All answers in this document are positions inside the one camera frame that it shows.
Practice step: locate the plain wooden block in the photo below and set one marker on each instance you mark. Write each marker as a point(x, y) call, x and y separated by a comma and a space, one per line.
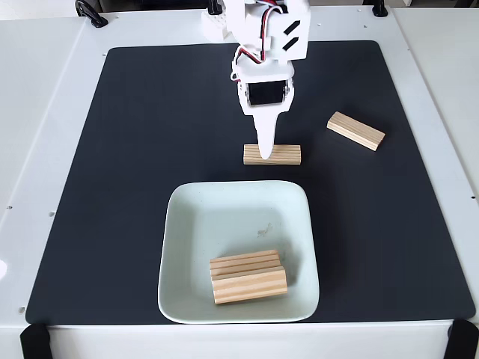
point(355, 131)
point(249, 288)
point(288, 154)

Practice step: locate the grooved wooden block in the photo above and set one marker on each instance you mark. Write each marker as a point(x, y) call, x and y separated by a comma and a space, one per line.
point(243, 260)

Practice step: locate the black rubber mat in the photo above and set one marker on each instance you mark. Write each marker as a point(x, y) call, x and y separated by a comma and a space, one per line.
point(93, 187)

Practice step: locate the pale green square plate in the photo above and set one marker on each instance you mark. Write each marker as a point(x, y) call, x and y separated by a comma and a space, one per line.
point(187, 224)

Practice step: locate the black corner bracket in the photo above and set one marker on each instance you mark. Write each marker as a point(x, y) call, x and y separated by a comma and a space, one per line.
point(464, 340)
point(35, 342)

